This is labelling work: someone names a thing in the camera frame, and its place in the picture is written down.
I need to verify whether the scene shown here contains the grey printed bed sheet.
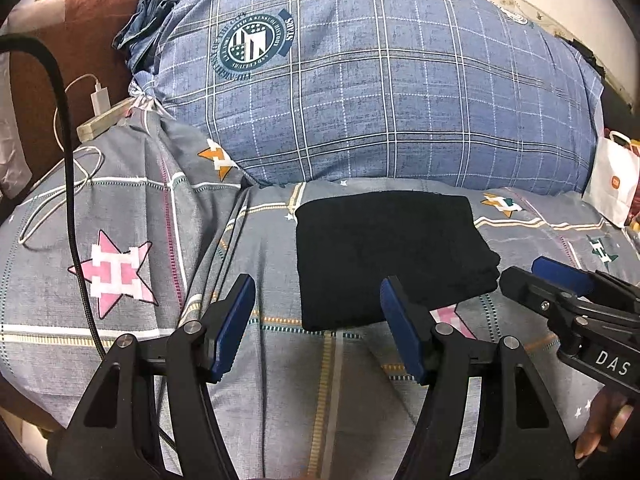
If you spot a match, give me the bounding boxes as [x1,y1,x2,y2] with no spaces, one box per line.
[0,105,640,480]

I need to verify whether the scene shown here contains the white paper bag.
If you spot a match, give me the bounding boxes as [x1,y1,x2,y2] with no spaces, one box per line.
[582,130,640,228]

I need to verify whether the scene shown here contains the black pants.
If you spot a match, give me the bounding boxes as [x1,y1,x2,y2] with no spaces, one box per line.
[294,191,502,332]

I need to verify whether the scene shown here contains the beige power strip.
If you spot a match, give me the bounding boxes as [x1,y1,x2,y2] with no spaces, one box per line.
[76,99,136,142]

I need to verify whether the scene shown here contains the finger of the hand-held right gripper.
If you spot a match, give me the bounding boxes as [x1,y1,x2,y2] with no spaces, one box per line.
[531,255,640,306]
[500,266,640,341]

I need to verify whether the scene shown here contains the black cable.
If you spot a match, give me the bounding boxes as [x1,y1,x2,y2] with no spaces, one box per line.
[0,35,108,361]

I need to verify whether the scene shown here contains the colourful clutter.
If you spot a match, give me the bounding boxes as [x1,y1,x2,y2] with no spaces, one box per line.
[625,142,640,241]

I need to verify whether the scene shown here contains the person's right hand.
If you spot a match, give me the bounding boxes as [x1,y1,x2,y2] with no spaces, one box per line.
[575,390,633,461]

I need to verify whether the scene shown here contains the brown cushion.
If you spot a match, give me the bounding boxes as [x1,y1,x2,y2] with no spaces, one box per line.
[7,0,143,181]

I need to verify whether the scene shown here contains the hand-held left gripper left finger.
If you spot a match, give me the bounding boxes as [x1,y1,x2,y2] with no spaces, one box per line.
[52,273,257,480]

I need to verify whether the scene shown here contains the white charging cable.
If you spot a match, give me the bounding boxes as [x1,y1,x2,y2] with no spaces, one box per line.
[20,74,106,248]

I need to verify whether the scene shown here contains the blue plaid pillow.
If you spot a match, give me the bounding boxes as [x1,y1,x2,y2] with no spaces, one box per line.
[127,0,606,196]

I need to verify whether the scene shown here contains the pale grey cloth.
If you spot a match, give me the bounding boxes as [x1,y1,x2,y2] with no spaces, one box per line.
[0,52,33,198]

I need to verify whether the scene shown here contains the white charger plug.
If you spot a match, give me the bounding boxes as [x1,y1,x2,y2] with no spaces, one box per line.
[90,87,112,116]

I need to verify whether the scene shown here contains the dark blue denim cloth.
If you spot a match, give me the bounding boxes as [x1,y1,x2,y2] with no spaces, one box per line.
[112,0,206,71]

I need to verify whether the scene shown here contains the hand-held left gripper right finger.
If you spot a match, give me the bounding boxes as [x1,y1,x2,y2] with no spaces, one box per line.
[380,276,581,480]

